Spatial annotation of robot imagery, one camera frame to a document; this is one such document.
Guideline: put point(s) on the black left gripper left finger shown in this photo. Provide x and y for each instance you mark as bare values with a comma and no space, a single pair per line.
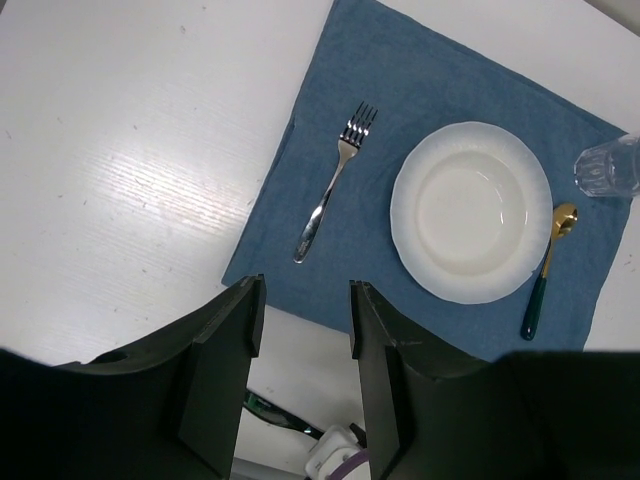
166,406

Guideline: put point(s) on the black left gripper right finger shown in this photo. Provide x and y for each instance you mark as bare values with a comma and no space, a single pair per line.
408,377

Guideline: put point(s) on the white plate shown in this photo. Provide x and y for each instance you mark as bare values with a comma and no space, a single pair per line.
471,213

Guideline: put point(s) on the gold spoon green handle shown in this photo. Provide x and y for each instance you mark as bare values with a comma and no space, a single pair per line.
564,219

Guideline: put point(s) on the silver fork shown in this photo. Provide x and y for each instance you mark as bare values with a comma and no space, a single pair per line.
349,143

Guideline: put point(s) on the clear drinking glass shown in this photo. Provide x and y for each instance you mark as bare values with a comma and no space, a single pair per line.
610,169

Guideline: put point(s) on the blue cloth placemat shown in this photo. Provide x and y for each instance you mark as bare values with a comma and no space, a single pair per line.
420,81

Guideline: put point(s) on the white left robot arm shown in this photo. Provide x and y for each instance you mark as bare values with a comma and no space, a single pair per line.
325,450

